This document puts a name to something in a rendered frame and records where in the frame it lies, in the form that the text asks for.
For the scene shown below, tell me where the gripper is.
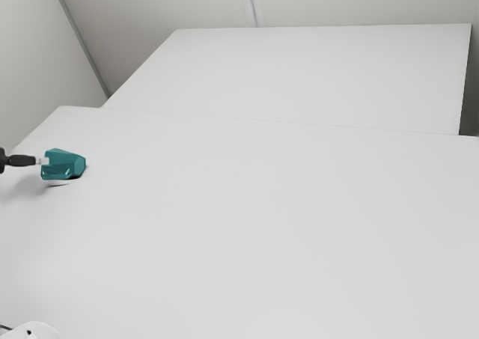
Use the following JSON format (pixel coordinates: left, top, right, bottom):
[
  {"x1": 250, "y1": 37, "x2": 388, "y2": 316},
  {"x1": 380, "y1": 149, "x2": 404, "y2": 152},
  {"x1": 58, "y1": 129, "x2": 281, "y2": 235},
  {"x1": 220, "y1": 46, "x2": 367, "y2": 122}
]
[{"x1": 0, "y1": 147, "x2": 48, "y2": 175}]

